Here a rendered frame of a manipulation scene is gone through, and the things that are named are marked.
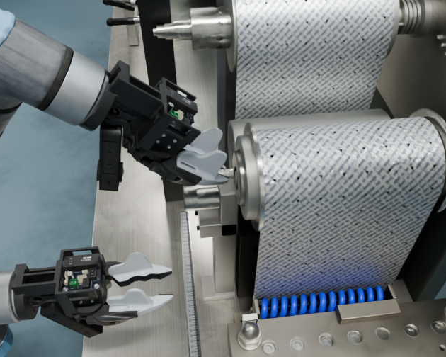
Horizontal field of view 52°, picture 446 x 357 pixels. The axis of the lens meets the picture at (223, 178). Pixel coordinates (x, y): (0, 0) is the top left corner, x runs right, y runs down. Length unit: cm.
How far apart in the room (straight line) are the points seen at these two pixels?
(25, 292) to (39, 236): 158
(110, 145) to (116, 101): 6
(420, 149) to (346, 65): 21
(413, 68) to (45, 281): 69
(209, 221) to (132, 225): 34
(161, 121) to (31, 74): 14
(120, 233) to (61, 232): 124
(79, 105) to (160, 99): 9
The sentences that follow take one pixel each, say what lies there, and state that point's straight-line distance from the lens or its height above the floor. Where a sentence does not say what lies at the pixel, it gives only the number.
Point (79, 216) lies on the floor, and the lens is 228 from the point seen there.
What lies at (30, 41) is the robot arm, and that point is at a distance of 51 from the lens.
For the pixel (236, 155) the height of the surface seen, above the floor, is 129.
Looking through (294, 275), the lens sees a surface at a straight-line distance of 73.
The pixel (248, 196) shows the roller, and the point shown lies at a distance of 57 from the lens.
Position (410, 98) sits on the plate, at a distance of 89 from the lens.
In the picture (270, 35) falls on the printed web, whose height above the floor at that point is 136.
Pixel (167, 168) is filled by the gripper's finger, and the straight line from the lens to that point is 56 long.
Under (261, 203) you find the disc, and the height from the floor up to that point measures 127.
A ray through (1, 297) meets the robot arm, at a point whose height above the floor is 114.
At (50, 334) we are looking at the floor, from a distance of 198.
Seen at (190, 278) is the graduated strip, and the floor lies 90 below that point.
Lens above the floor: 170
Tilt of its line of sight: 47 degrees down
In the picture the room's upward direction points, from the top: straight up
